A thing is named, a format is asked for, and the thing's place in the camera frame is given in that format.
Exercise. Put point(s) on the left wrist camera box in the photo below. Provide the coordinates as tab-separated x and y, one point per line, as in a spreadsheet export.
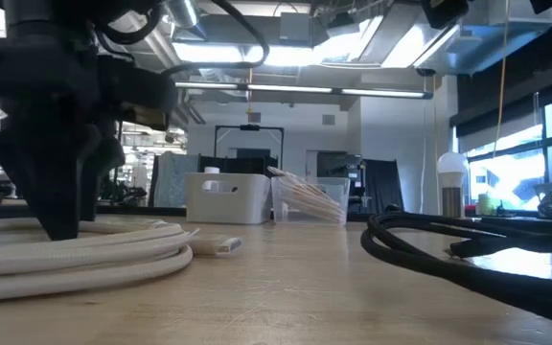
144	116

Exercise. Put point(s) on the white opaque plastic bin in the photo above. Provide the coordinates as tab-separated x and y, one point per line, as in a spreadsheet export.
228	206

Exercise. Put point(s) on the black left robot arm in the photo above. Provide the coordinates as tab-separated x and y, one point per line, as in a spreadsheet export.
46	14

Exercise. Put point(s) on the black curtain panel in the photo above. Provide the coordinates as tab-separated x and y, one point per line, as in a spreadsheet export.
381	184

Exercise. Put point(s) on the grey cloth panel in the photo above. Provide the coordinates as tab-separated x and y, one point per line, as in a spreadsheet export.
175	179

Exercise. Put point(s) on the long ceiling light bar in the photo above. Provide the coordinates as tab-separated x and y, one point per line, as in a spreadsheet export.
305	89

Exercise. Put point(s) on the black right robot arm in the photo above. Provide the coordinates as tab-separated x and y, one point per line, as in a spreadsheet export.
443	12

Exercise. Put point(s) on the clear plastic bin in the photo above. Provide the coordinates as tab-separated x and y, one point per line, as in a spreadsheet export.
338	187

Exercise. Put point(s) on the metal stand base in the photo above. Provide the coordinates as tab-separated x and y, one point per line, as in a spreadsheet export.
452	165

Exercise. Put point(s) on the green cup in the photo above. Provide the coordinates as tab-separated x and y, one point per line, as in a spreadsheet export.
485	205

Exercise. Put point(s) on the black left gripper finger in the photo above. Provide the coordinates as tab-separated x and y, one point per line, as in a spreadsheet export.
55	182
106	158

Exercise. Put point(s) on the black metal station frame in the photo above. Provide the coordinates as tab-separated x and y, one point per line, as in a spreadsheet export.
249	127

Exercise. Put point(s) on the white cylinder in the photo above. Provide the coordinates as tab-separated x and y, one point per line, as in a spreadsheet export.
212	169

